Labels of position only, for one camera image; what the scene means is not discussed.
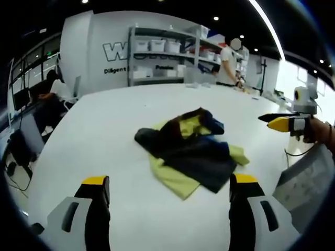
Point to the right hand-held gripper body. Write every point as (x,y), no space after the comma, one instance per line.
(305,100)

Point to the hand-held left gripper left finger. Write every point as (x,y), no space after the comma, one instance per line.
(78,209)

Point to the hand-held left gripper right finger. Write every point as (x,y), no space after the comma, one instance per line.
(261,211)

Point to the dark and yellow-green garment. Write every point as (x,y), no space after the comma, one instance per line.
(193,157)

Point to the person's right hand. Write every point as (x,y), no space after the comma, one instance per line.
(315,130)

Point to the black upright stand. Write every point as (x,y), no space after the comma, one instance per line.
(263,75)

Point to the small black object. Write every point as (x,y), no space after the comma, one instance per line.
(38,228)

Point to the long ceiling light strip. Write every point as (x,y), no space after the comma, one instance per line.
(269,23)

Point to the dark computer monitor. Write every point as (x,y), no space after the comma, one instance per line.
(31,136)

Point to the clear plastic bin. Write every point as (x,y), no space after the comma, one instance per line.
(199,75)

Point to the white chair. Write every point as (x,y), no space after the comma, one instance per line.
(74,89)

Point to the white storage bin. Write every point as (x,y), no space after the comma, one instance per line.
(173,46)
(142,45)
(157,45)

